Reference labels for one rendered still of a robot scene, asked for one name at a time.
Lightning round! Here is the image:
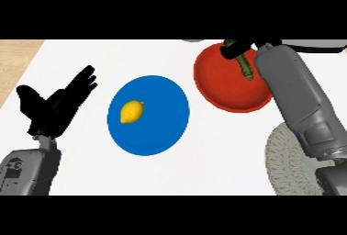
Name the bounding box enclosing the blue plate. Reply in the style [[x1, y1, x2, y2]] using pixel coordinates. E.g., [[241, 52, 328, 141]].
[[106, 74, 190, 157]]

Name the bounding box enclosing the green squash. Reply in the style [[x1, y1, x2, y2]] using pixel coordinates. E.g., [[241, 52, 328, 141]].
[[223, 39, 255, 82]]

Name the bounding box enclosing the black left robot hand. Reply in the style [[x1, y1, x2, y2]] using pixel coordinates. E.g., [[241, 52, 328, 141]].
[[15, 64, 99, 139]]

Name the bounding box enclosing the red bowl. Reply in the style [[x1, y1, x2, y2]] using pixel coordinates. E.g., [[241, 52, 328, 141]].
[[192, 42, 273, 114]]

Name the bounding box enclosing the grey appliance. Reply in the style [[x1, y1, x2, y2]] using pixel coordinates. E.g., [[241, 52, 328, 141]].
[[279, 39, 347, 55]]

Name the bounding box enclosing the beige woven placemat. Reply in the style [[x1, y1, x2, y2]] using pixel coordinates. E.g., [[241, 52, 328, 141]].
[[263, 121, 338, 196]]

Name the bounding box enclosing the yellow lemon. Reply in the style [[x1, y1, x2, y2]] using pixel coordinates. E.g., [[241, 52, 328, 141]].
[[120, 99, 146, 125]]

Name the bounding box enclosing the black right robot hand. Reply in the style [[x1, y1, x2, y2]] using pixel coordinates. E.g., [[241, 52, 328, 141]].
[[220, 39, 282, 60]]

